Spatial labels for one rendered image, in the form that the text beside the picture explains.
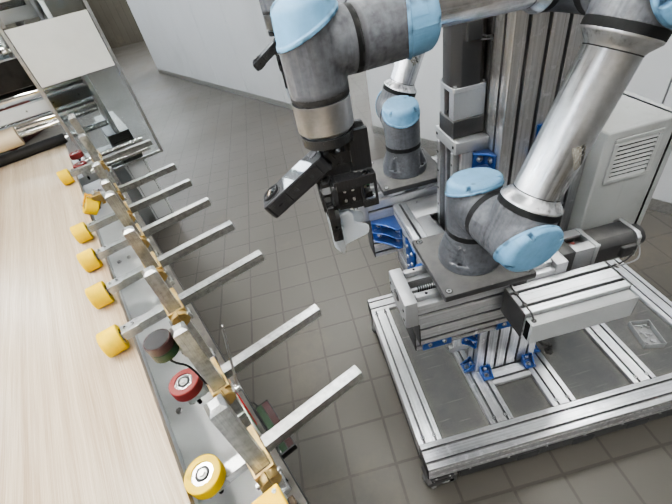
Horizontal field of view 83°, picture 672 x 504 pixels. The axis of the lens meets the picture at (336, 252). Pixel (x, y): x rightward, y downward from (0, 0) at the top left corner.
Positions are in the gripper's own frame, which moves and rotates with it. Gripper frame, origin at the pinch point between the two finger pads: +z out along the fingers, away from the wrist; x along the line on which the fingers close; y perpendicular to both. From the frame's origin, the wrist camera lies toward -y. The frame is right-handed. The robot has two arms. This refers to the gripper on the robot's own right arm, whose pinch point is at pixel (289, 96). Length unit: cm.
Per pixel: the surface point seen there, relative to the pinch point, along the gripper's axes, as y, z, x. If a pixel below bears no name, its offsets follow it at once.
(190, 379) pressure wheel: -44, 41, -71
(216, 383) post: -38, 42, -73
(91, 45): -114, -10, 170
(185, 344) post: -38, 25, -73
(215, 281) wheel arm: -37, 36, -41
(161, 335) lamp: -42, 21, -73
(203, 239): -43, 36, -16
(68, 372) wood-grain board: -82, 42, -57
